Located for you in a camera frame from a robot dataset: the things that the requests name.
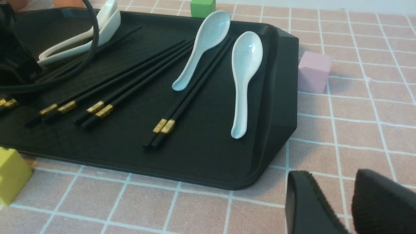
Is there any black plastic tray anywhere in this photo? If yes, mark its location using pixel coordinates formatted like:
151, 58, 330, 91
0, 11, 299, 190

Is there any pink checkered tablecloth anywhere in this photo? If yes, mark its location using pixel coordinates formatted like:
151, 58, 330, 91
1, 0, 416, 234

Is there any green cube block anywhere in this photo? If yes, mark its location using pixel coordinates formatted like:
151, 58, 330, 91
190, 0, 216, 18

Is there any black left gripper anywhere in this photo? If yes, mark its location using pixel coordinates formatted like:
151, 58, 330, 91
0, 1, 43, 85

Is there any white ceramic soup spoon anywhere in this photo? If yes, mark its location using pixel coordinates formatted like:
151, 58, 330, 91
172, 10, 231, 91
231, 31, 264, 139
38, 10, 121, 66
39, 0, 119, 60

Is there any yellow cube block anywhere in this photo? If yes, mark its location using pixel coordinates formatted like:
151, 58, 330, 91
0, 147, 33, 206

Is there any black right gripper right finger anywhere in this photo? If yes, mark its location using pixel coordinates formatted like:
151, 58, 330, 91
352, 169, 416, 234

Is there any black chopstick gold band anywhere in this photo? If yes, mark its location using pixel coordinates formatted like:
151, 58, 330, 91
74, 40, 195, 128
75, 42, 193, 129
143, 36, 229, 150
0, 25, 143, 112
24, 40, 186, 128
42, 41, 195, 124
0, 29, 137, 108
150, 36, 235, 150

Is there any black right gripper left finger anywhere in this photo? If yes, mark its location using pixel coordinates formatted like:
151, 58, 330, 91
285, 170, 349, 234

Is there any pink cube block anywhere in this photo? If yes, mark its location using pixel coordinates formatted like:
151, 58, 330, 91
298, 51, 334, 94

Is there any black cable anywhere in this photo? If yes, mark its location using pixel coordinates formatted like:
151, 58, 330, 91
0, 0, 100, 95

